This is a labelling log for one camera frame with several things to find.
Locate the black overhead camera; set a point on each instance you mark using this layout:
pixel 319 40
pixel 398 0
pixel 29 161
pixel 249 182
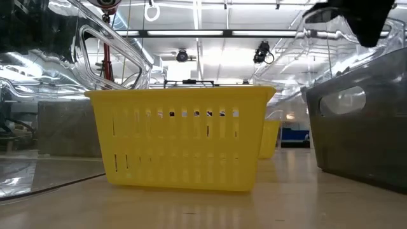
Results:
pixel 182 56

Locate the blue cabinet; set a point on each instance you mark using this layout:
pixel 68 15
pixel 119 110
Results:
pixel 294 135

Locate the black overhead light bar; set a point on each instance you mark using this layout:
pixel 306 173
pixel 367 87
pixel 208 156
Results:
pixel 222 33

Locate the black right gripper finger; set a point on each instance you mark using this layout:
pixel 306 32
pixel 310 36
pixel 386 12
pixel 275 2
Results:
pixel 369 30

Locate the clear plastic basket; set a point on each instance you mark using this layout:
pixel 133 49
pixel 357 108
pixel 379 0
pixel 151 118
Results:
pixel 324 25
pixel 47 82

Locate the grey tinted plastic basket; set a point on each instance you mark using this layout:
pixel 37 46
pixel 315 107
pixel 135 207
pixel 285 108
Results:
pixel 68 127
pixel 365 143

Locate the yellow slotted plastic basket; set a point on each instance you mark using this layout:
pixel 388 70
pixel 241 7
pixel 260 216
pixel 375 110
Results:
pixel 179 143
pixel 269 140

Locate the black bar fixture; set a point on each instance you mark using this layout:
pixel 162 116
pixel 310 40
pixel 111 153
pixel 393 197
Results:
pixel 189 82

